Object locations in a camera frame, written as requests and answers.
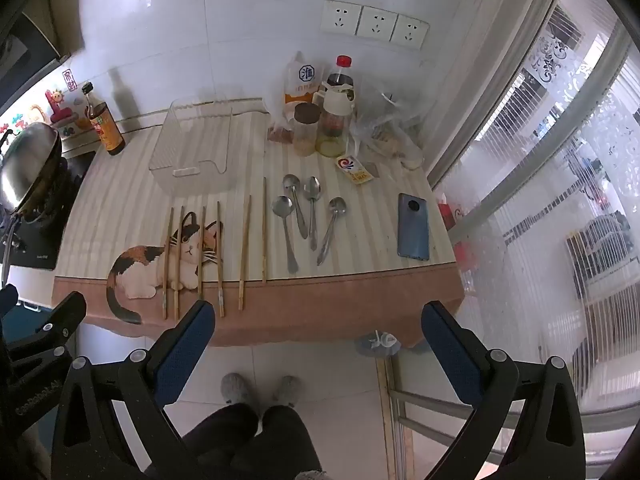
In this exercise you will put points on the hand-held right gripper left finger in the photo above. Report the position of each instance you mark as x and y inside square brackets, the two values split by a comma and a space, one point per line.
[185, 345]

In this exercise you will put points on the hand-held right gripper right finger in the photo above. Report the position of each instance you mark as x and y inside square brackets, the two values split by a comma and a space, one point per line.
[452, 345]

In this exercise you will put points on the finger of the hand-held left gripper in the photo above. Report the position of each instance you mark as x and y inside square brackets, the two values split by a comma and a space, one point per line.
[6, 300]
[62, 317]

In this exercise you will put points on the wooden chopstick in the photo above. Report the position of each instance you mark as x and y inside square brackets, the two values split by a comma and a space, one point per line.
[202, 255]
[179, 265]
[244, 255]
[264, 230]
[168, 265]
[219, 260]

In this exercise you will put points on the metal spoon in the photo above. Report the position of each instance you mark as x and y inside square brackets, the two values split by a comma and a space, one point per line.
[312, 187]
[291, 183]
[281, 206]
[337, 206]

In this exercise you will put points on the clear plastic utensil container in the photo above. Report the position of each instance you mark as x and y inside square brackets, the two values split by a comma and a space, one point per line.
[195, 145]

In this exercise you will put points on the black cooktop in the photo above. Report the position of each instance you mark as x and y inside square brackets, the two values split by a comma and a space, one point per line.
[47, 245]

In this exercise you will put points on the grey fluffy slipper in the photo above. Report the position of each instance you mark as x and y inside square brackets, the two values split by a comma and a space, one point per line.
[239, 389]
[287, 390]

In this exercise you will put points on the blue grey shoe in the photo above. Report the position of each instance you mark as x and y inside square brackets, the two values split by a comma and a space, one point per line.
[377, 344]

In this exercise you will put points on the striped cat print tablecloth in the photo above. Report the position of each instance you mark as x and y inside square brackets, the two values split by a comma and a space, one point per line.
[125, 210]

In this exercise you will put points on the person's legs in black pants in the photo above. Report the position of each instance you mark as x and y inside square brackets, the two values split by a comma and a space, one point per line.
[260, 445]

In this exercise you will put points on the red object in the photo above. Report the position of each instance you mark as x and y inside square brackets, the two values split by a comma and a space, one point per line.
[454, 220]

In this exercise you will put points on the metal wok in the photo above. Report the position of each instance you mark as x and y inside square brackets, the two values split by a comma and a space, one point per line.
[30, 165]

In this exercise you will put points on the glass sliding door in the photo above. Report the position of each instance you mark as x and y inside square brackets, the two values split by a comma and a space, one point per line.
[530, 210]

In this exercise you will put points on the brown soy sauce bottle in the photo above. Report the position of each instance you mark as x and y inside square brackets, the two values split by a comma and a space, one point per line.
[107, 132]

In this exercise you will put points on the colourful cartoon sticker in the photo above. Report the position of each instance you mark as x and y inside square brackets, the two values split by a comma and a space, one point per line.
[60, 107]

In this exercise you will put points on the yellow white small packet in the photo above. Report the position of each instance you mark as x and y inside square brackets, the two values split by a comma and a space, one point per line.
[355, 170]

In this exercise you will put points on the red brown small packet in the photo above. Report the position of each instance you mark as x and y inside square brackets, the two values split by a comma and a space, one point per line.
[281, 135]

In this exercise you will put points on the clear plastic bag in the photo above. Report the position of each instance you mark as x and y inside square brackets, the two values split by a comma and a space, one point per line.
[385, 120]

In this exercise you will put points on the dark range hood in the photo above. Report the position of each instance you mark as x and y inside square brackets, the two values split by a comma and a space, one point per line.
[25, 50]

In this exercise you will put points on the brown lid seasoning jar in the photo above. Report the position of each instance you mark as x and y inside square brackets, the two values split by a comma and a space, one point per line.
[306, 125]

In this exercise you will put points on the white lid oil dispenser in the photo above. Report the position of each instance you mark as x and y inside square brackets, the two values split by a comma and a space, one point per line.
[336, 110]

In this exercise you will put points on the white salt bag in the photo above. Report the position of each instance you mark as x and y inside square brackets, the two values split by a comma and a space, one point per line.
[302, 80]

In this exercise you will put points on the red cap dark bottle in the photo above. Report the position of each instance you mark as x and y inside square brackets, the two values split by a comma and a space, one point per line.
[342, 72]

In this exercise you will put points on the white wall socket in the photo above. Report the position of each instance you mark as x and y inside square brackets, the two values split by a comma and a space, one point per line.
[377, 23]
[341, 16]
[410, 32]

